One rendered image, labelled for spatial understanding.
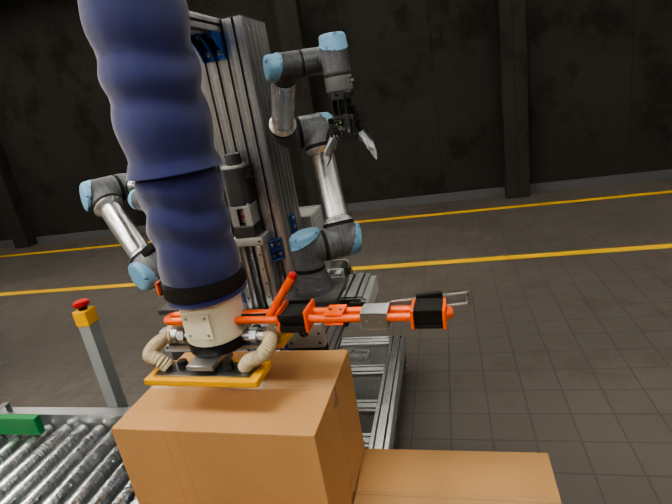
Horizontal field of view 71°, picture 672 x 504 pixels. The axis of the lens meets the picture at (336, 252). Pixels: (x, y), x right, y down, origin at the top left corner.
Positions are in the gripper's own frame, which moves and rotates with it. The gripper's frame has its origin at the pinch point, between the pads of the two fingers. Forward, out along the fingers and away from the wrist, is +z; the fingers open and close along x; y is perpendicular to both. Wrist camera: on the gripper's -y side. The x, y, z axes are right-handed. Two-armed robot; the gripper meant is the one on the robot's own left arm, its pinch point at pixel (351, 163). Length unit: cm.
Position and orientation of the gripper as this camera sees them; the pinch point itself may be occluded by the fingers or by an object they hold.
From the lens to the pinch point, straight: 142.4
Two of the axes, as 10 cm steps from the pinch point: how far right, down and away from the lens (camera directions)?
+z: 1.5, 9.4, 3.1
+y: -2.0, 3.4, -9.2
